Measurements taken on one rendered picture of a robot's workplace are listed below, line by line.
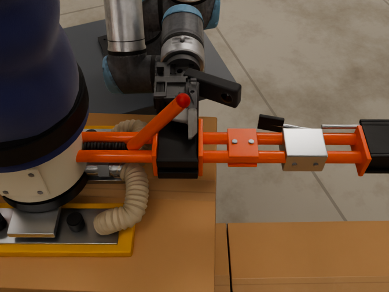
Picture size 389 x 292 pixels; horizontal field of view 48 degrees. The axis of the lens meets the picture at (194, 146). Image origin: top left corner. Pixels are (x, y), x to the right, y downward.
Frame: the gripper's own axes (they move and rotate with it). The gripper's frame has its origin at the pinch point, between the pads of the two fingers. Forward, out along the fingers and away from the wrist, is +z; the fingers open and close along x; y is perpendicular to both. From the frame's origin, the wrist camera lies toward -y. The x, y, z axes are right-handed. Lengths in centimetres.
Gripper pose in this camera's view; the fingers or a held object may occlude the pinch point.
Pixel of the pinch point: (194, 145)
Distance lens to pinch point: 76.2
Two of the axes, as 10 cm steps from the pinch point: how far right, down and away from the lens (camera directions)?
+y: -10.0, 0.1, -0.1
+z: 0.1, 7.8, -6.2
